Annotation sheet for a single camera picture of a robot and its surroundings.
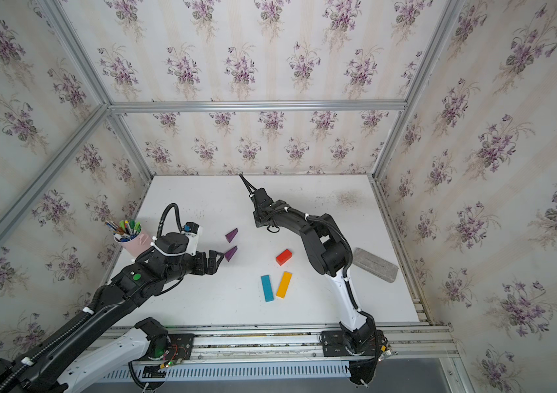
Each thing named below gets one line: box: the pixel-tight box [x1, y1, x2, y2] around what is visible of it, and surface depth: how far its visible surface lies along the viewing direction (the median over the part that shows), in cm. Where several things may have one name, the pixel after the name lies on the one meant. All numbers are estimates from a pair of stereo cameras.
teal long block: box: [260, 274, 275, 303], surface depth 86 cm
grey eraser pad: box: [352, 247, 399, 284], surface depth 88 cm
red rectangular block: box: [276, 248, 292, 267], surface depth 93 cm
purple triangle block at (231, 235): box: [224, 227, 239, 244], surface depth 100 cm
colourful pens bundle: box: [104, 219, 142, 242], surface depth 90 cm
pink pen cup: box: [113, 230, 154, 258], surface depth 89 cm
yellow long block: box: [275, 271, 293, 299], surface depth 88 cm
